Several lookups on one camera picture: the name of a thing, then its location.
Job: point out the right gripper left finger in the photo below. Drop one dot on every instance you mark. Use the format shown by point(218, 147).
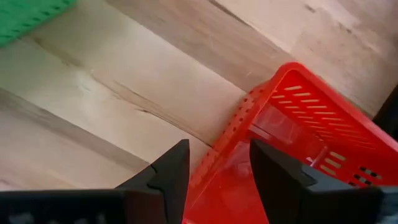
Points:
point(168, 174)

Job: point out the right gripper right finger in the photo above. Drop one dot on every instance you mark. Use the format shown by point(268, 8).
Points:
point(280, 180)

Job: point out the red plastic basket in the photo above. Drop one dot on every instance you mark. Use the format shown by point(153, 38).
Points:
point(236, 199)

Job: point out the green plastic basket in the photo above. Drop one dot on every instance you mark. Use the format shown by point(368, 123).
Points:
point(18, 18)

